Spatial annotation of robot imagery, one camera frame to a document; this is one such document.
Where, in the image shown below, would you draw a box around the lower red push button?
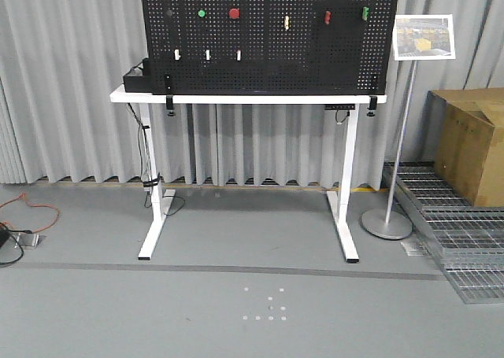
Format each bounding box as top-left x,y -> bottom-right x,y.
228,8 -> 240,20

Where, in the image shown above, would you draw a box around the white standing desk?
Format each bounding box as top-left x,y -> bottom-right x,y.
109,85 -> 387,263

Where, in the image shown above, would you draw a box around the desk height control panel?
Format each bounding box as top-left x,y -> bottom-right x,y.
324,104 -> 355,111

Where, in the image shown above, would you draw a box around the left black panel clamp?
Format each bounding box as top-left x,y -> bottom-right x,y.
164,74 -> 176,117

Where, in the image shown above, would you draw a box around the black panel clamp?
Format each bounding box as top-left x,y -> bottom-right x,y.
366,75 -> 378,117
164,74 -> 176,117

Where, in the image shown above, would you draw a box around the black perforated pegboard panel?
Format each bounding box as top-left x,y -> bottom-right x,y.
142,0 -> 398,95

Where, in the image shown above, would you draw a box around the right black panel clamp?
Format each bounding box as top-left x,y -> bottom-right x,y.
366,75 -> 378,117

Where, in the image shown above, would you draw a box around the black box on desk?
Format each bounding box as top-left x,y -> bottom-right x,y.
123,57 -> 153,93

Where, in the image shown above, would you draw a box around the sign stand with picture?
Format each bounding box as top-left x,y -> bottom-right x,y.
361,14 -> 456,241

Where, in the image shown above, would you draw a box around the brown cardboard box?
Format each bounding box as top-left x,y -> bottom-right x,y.
431,87 -> 503,207

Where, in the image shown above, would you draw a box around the metal floor grating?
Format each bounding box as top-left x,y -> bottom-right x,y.
395,162 -> 503,304

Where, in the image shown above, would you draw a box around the metal floor socket plate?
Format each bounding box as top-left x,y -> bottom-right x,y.
13,233 -> 46,249

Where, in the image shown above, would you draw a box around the desk power cables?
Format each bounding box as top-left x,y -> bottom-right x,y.
126,102 -> 186,217

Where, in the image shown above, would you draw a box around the cream toggle handle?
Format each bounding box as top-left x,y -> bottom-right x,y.
283,15 -> 290,31

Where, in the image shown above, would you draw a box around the red toggle handle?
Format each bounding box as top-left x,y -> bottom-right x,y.
324,10 -> 332,25

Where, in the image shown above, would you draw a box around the green toggle handle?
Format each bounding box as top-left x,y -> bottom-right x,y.
361,6 -> 369,21

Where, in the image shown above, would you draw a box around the orange extension cable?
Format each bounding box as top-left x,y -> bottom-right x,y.
0,192 -> 61,234

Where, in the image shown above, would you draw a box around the black floor cable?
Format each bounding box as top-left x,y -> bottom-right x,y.
0,221 -> 33,267

